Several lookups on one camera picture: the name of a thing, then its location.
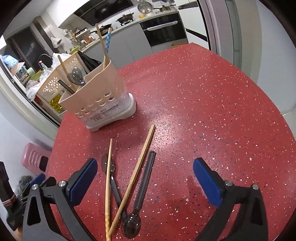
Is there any pink plastic stool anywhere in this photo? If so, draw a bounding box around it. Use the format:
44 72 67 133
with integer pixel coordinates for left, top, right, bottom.
21 143 51 176

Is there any black utensil in holder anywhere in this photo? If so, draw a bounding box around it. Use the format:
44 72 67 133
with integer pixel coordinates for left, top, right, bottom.
58 79 75 94

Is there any cream perforated storage rack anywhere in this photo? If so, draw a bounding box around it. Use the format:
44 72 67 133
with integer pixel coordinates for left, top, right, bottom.
34 52 89 115

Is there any black handled clear spoon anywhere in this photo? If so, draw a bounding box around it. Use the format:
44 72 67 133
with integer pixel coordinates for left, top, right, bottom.
101 153 122 208

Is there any long wooden chopstick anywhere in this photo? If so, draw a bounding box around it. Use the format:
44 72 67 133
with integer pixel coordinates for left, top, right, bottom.
105 124 156 240

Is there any wooden chopstick in holder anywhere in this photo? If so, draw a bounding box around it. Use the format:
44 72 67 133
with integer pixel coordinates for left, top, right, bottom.
95 24 110 69

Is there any clear spoon in holder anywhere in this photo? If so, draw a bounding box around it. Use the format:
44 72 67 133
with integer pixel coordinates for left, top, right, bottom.
67 67 86 86

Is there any black wok on stove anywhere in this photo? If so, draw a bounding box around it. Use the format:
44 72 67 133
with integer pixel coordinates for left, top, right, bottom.
116 13 134 24

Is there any thin wooden chopstick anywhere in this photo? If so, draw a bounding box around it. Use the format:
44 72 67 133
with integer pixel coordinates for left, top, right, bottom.
105 139 113 241

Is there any beige utensil holder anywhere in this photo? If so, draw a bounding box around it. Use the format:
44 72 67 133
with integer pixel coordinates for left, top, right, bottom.
59 61 137 132

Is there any blue patterned chopstick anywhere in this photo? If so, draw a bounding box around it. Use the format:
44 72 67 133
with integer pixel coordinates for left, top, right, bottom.
105 28 112 53

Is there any black built-in oven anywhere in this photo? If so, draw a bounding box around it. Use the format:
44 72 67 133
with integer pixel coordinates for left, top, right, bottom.
140 13 188 47

